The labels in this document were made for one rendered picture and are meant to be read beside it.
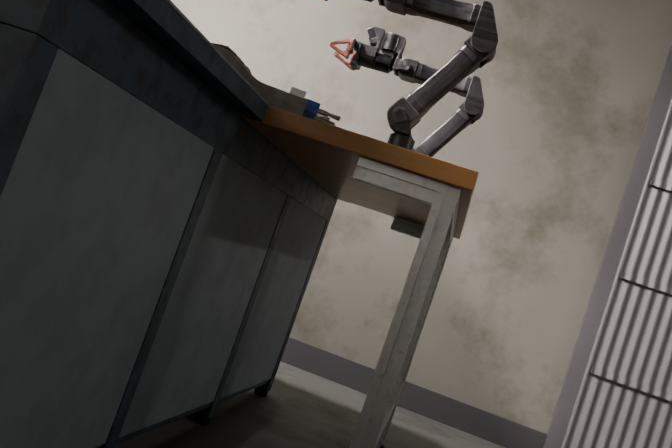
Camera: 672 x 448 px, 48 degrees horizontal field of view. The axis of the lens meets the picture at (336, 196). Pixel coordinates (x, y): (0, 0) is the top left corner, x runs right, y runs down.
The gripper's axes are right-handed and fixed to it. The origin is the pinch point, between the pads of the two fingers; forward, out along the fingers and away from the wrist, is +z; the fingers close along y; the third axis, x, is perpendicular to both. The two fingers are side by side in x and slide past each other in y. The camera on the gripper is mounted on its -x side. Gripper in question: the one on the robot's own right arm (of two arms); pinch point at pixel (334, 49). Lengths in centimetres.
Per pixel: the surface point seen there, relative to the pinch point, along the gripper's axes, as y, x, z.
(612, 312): -121, 48, -132
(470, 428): -124, 119, -88
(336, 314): -126, 90, -12
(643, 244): -121, 14, -137
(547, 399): -126, 95, -117
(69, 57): 152, 53, -6
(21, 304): 142, 85, -6
